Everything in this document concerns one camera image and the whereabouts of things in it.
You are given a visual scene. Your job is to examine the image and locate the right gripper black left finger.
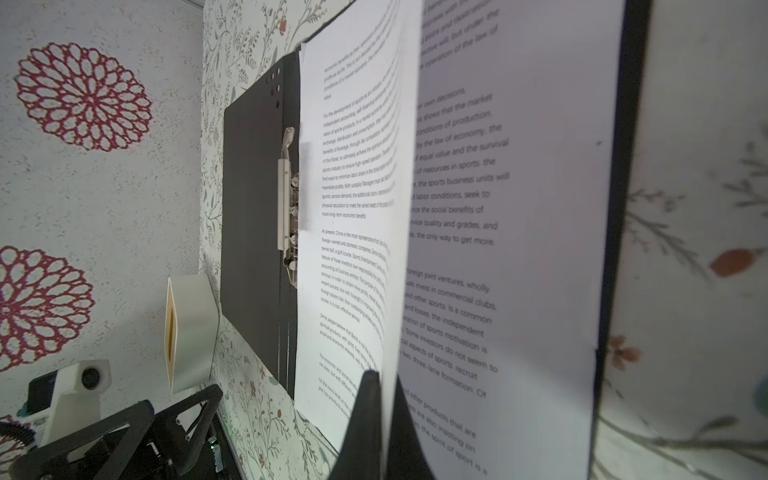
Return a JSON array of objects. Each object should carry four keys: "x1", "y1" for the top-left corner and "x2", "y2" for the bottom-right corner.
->
[{"x1": 328, "y1": 370, "x2": 382, "y2": 480}]

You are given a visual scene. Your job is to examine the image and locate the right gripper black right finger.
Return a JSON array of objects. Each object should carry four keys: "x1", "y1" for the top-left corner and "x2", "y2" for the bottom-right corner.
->
[{"x1": 386, "y1": 380, "x2": 435, "y2": 480}]

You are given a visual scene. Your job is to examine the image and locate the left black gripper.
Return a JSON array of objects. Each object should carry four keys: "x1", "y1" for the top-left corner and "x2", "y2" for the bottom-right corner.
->
[{"x1": 9, "y1": 385, "x2": 243, "y2": 479}]

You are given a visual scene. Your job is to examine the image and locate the red black file folder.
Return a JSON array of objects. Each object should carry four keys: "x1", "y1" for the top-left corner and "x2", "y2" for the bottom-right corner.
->
[{"x1": 220, "y1": 1, "x2": 648, "y2": 479}]

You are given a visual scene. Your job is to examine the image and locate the text printed paper sheet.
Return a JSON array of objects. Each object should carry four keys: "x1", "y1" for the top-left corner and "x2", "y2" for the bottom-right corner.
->
[
  {"x1": 399, "y1": 1, "x2": 624, "y2": 479},
  {"x1": 294, "y1": 1, "x2": 422, "y2": 449}
]

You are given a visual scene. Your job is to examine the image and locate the wooden tray with white rim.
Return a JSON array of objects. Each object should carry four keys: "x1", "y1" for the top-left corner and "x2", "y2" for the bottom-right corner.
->
[{"x1": 164, "y1": 274, "x2": 219, "y2": 394}]

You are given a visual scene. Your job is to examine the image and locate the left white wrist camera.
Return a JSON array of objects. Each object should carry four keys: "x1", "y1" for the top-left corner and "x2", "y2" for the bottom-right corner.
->
[{"x1": 21, "y1": 359, "x2": 112, "y2": 446}]

